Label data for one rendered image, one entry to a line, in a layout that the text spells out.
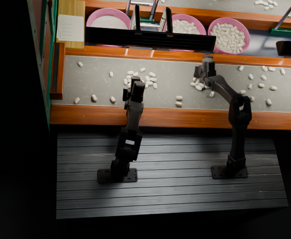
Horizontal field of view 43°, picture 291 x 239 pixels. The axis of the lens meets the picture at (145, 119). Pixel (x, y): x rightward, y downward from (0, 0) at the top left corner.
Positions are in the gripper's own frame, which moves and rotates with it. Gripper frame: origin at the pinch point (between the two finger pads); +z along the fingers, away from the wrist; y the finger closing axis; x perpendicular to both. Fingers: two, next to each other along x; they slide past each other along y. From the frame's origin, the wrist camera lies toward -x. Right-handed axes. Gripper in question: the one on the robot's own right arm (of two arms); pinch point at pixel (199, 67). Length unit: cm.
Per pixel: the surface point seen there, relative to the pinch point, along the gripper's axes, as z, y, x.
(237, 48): 15.1, -27.0, -8.6
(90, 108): -22, 61, 18
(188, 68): 1.1, 5.6, 1.3
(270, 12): 36, -54, -29
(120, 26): 21, 45, -16
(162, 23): -7.8, 25.8, -24.3
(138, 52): 4.6, 35.1, -5.1
